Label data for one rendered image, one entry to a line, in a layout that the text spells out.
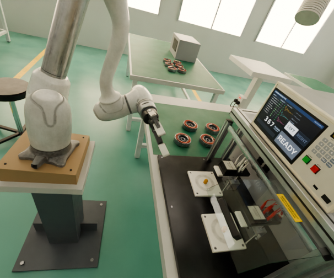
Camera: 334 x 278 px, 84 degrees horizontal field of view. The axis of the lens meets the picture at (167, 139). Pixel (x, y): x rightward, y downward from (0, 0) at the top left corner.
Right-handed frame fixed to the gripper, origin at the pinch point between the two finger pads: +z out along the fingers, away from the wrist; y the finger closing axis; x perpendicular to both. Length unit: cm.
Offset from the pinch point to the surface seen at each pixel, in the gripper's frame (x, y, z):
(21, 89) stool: -86, -19, -124
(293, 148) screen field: 40.0, 2.3, 23.5
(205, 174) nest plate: 18.4, -32.7, 3.8
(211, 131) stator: 43, -46, -32
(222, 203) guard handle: 7.5, 3.8, 31.0
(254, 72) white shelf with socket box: 80, -16, -43
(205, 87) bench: 82, -70, -111
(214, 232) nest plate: 6.9, -26.1, 31.7
